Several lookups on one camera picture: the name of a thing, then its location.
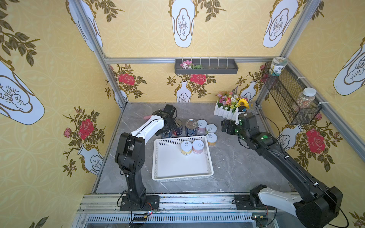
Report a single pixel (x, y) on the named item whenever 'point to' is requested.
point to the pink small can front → (197, 147)
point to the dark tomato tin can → (178, 130)
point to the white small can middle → (211, 128)
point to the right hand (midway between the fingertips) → (231, 121)
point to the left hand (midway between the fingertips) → (162, 127)
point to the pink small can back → (201, 124)
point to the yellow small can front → (212, 138)
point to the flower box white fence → (227, 104)
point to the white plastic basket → (169, 164)
